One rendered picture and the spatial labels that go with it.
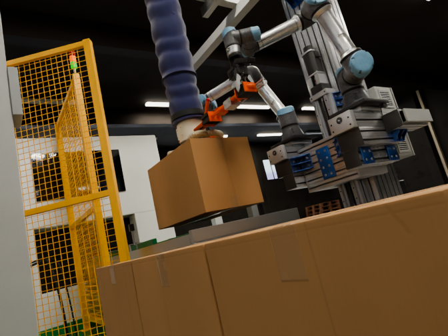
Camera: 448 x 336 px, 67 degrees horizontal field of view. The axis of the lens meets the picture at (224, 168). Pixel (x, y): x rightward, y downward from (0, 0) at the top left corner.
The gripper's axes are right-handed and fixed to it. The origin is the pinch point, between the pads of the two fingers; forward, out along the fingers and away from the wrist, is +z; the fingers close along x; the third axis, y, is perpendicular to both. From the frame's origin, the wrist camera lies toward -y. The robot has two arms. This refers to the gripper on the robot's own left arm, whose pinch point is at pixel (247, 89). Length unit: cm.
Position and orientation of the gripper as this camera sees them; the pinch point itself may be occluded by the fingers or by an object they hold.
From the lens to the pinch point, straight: 173.3
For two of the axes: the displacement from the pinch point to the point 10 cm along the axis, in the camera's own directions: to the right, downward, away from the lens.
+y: -5.2, 2.9, 8.0
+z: 2.3, 9.5, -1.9
